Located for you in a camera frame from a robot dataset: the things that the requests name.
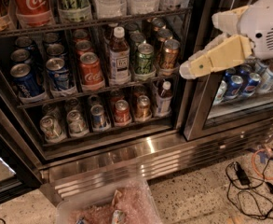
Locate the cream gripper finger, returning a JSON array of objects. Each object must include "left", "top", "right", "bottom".
[
  {"left": 212, "top": 6, "right": 249, "bottom": 35},
  {"left": 179, "top": 34, "right": 253, "bottom": 79}
]

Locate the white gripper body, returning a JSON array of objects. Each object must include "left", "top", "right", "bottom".
[{"left": 238, "top": 0, "right": 273, "bottom": 60}]

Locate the front gold can middle shelf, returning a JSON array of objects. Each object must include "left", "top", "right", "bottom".
[{"left": 159, "top": 39, "right": 180, "bottom": 75}]

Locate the gold can shelf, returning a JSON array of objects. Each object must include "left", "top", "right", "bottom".
[
  {"left": 159, "top": 39, "right": 180, "bottom": 75},
  {"left": 135, "top": 95, "right": 151, "bottom": 121}
]

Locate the front green can middle shelf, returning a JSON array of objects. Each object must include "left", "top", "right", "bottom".
[{"left": 134, "top": 43, "right": 154, "bottom": 75}]

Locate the small bottle bottom shelf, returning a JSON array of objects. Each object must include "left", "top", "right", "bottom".
[{"left": 153, "top": 81, "right": 172, "bottom": 117}]

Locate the gold can bottom shelf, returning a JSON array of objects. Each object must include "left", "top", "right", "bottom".
[{"left": 135, "top": 95, "right": 151, "bottom": 121}]

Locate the red can bottom shelf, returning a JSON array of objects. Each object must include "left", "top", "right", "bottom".
[{"left": 114, "top": 100, "right": 130, "bottom": 125}]

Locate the steel fridge base grille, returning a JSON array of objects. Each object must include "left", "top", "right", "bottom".
[{"left": 40, "top": 118, "right": 273, "bottom": 204}]

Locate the front red cola can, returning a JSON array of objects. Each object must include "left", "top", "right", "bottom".
[{"left": 79, "top": 52, "right": 105, "bottom": 91}]

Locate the blue can bottom shelf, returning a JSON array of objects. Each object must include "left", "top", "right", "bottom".
[{"left": 90, "top": 105, "right": 108, "bottom": 131}]

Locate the blue white pepsi can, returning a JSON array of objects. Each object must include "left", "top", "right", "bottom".
[{"left": 46, "top": 58, "right": 76, "bottom": 97}]

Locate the white green can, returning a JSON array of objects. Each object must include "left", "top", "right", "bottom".
[
  {"left": 66, "top": 110, "right": 89, "bottom": 137},
  {"left": 40, "top": 115, "right": 66, "bottom": 143}
]

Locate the red cola can top shelf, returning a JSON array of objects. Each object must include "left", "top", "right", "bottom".
[{"left": 15, "top": 0, "right": 49, "bottom": 27}]

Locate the white green can bottom left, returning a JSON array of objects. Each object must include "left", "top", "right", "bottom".
[{"left": 40, "top": 115, "right": 66, "bottom": 143}]

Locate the front blue pepsi can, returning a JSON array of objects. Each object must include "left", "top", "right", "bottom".
[{"left": 10, "top": 63, "right": 44, "bottom": 98}]

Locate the brown tea bottle white cap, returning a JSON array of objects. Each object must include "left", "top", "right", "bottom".
[{"left": 109, "top": 26, "right": 130, "bottom": 81}]

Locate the clear plastic bin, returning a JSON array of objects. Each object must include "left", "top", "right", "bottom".
[{"left": 55, "top": 177, "right": 163, "bottom": 224}]

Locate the orange cable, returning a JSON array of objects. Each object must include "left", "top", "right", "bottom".
[{"left": 251, "top": 143, "right": 273, "bottom": 181}]

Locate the black power adapter cable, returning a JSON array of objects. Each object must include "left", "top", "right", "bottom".
[{"left": 225, "top": 161, "right": 273, "bottom": 221}]

